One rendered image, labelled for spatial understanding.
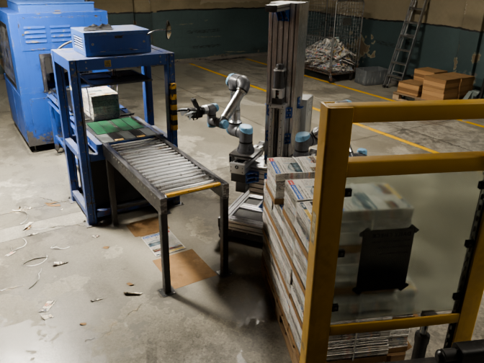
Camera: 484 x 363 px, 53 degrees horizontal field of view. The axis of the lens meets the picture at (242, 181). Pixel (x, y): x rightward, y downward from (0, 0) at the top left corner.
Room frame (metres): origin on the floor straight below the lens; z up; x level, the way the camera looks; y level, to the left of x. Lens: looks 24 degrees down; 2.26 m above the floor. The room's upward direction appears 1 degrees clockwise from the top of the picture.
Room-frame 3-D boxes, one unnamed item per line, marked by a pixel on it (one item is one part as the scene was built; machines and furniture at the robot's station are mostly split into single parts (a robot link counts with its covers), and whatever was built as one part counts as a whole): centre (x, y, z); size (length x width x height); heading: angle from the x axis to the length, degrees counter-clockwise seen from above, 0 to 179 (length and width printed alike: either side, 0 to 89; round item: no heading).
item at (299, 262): (2.80, -0.45, 0.42); 1.17 x 0.39 x 0.83; 10
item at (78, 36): (4.59, 1.22, 1.65); 0.60 x 0.45 x 0.20; 122
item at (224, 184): (3.86, 0.47, 0.74); 1.34 x 0.05 x 0.12; 32
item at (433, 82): (9.00, -3.55, 0.28); 1.20 x 0.83 x 0.57; 32
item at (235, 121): (4.05, 0.06, 1.19); 0.15 x 0.12 x 0.55; 43
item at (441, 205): (1.63, -0.64, 1.27); 0.57 x 0.01 x 0.65; 100
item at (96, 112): (5.08, 1.52, 0.93); 0.38 x 0.30 x 0.26; 32
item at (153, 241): (3.76, 0.70, 0.00); 0.37 x 0.28 x 0.01; 32
